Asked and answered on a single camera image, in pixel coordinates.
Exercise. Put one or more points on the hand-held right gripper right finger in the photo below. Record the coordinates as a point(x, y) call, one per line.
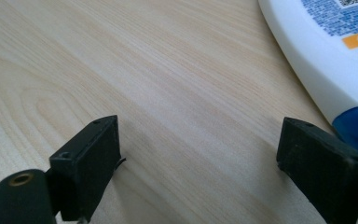
point(320, 168)

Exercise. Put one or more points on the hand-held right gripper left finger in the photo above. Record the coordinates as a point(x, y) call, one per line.
point(87, 168)

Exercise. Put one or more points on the white bottle with blue cap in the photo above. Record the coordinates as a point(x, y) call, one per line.
point(317, 46)

